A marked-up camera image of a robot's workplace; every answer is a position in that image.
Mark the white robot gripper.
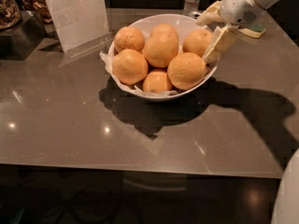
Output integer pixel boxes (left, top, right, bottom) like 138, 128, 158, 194
196, 0, 264, 63

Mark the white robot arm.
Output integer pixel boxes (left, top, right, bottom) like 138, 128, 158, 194
196, 0, 280, 63

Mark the white ceramic bowl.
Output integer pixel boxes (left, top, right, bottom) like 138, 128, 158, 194
108, 14, 220, 99

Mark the orange back right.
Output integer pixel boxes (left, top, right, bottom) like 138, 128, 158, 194
182, 28, 212, 57

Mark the orange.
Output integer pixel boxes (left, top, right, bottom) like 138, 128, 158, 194
114, 26, 145, 52
167, 52, 206, 91
143, 33, 179, 68
182, 28, 212, 57
150, 23, 178, 37
112, 49, 149, 85
142, 69, 173, 93

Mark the silver drink can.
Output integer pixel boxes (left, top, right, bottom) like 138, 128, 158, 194
189, 11, 201, 19

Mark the yellow green sponge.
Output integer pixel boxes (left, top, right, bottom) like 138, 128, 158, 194
239, 24, 266, 38

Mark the orange front right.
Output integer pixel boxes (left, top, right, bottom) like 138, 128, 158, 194
167, 52, 206, 91

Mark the orange back centre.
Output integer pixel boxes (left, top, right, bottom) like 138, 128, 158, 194
150, 23, 178, 37

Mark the orange centre top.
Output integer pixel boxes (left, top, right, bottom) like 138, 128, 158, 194
143, 33, 179, 68

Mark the orange front bottom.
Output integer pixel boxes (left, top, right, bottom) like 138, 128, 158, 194
142, 69, 173, 93

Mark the orange back left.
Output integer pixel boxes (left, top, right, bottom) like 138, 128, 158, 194
114, 26, 145, 52

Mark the orange front left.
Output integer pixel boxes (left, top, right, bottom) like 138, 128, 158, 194
112, 49, 149, 85

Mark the clear acrylic sign holder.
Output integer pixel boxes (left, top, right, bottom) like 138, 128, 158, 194
46, 0, 110, 55

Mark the dark snack jar background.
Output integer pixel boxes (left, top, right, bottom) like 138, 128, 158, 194
21, 0, 52, 24

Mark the dark metal stand block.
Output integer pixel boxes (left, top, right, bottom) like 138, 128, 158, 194
0, 10, 47, 61

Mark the glass jar of nuts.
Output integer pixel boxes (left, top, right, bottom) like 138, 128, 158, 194
0, 0, 21, 30

